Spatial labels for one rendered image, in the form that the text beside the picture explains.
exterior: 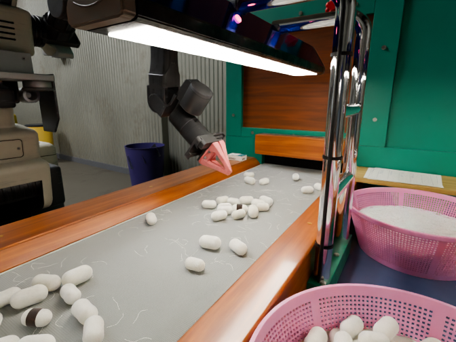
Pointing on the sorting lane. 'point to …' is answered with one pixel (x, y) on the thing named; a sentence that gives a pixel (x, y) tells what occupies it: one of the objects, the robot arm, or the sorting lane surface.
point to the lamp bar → (197, 26)
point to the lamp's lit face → (152, 36)
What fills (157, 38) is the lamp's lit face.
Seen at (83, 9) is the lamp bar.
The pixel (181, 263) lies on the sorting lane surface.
